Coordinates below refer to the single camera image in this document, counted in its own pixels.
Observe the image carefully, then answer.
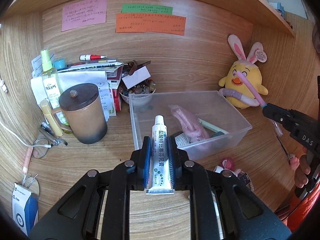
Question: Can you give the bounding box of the pink pen with blue clip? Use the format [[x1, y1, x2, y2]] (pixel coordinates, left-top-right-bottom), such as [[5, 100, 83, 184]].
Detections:
[[236, 70, 283, 137]]

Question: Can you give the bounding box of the white ointment tube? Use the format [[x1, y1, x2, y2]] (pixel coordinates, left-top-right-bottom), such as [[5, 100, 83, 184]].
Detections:
[[146, 115, 174, 194]]

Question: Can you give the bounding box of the pale green stick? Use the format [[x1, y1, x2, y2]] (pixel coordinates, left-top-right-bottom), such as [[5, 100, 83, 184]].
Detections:
[[198, 118, 229, 134]]

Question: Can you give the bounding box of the pink knitted cloth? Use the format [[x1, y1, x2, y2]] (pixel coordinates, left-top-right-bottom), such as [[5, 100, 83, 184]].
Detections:
[[169, 105, 209, 143]]

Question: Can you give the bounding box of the person's right hand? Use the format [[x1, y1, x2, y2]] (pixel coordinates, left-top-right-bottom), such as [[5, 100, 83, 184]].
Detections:
[[295, 147, 310, 188]]

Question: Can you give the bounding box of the pink foot-shaped toy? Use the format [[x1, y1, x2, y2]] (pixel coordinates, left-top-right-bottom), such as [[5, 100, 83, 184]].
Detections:
[[289, 154, 300, 171]]

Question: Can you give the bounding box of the red round tin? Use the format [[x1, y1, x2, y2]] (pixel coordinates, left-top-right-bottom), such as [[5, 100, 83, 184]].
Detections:
[[221, 158, 234, 171]]

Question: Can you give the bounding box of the blue white carton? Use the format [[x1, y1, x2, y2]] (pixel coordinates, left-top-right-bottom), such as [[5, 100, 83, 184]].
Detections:
[[12, 183, 39, 236]]

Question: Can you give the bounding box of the yellow chick plush toy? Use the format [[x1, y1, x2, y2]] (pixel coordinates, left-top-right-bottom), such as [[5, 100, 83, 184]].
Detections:
[[219, 34, 268, 109]]

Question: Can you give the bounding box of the brown lidded mug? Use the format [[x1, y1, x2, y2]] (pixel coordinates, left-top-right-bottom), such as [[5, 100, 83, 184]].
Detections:
[[52, 83, 107, 144]]

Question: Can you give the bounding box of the clear plastic storage box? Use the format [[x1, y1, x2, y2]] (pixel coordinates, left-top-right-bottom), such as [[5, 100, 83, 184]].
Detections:
[[129, 90, 252, 160]]

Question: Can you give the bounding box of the yellow tube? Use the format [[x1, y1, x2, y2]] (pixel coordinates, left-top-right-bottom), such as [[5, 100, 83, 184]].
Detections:
[[40, 100, 63, 137]]

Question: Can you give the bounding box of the yellow green spray bottle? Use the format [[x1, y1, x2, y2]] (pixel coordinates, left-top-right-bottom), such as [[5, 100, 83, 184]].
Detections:
[[39, 49, 70, 126]]

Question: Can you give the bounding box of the white bowl of trinkets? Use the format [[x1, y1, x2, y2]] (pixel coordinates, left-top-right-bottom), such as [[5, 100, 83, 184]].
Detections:
[[118, 79, 156, 104]]

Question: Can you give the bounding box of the stack of papers and books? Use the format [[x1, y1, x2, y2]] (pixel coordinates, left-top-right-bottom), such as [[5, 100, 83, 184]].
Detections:
[[30, 70, 121, 120]]

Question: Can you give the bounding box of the red white marker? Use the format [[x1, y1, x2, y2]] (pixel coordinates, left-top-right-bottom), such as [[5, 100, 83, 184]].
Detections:
[[79, 54, 107, 61]]

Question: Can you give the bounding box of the orange sticky note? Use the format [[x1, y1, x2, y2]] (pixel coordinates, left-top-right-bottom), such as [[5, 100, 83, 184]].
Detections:
[[116, 12, 187, 36]]

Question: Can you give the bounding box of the pink sticky note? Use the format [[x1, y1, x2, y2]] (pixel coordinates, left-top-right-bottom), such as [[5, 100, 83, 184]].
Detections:
[[61, 0, 107, 31]]

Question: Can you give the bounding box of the green sticky note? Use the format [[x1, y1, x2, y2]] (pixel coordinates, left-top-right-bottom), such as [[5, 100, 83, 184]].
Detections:
[[121, 3, 173, 15]]

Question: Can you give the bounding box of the white charging cable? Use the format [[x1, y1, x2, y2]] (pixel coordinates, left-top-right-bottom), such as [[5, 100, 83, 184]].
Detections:
[[0, 119, 53, 149]]

